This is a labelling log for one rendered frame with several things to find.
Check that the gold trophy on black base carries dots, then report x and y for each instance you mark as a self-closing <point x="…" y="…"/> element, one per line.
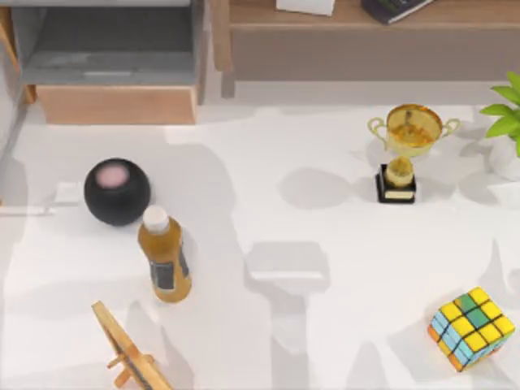
<point x="410" y="134"/>

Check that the white box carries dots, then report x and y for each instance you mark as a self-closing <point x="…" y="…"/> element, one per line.
<point x="305" y="5"/>

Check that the pale wooden drawer front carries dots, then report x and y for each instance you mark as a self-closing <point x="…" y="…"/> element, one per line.
<point x="115" y="105"/>

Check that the amber bottle with white cap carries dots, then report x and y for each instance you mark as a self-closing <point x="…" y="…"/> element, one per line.
<point x="164" y="260"/>

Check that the wooden open shelf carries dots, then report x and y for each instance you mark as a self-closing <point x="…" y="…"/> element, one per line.
<point x="365" y="44"/>

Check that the dark book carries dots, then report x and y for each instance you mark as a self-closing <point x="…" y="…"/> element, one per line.
<point x="392" y="8"/>

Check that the colourful puzzle cube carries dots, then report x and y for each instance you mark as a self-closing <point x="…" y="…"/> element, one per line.
<point x="471" y="329"/>

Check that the green plant in white pot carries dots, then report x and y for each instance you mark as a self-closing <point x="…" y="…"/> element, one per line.
<point x="505" y="118"/>

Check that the black round speaker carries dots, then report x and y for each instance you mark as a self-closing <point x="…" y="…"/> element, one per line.
<point x="118" y="203"/>

